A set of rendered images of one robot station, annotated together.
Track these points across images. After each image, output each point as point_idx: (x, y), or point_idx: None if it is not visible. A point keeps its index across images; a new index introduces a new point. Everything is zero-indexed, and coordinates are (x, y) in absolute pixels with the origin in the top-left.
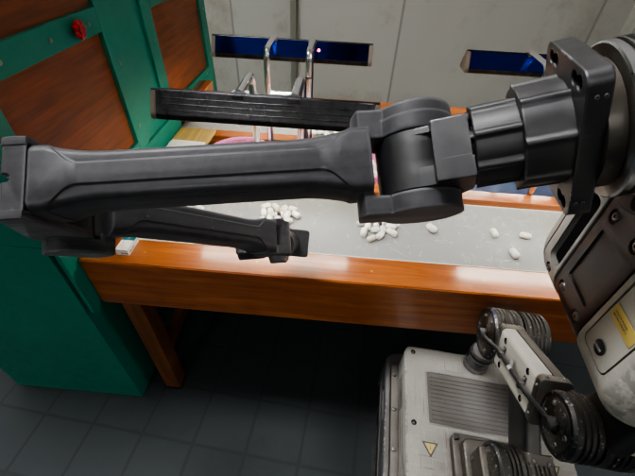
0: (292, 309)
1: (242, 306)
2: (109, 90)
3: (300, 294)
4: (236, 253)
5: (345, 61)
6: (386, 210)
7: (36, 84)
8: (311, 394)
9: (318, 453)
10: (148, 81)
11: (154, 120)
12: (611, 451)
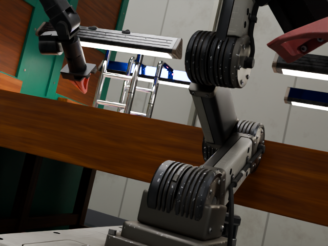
0: (59, 145)
1: (20, 138)
2: (19, 34)
3: (71, 124)
4: (39, 37)
5: (190, 82)
6: None
7: None
8: None
9: None
10: (46, 61)
11: (36, 84)
12: (216, 36)
